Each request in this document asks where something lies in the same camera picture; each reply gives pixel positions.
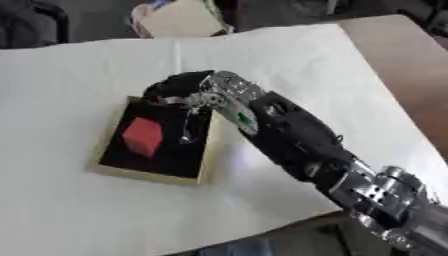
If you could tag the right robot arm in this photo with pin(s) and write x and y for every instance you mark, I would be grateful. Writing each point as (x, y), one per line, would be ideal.
(303, 146)

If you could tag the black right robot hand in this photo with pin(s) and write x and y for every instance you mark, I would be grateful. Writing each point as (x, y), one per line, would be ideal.
(181, 85)

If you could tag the tan box with black inside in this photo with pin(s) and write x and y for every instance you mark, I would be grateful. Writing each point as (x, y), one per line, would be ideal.
(166, 156)

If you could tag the black chair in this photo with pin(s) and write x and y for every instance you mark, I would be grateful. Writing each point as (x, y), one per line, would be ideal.
(32, 23)

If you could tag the red cube block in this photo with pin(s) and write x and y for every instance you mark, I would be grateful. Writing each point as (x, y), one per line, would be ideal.
(142, 136)

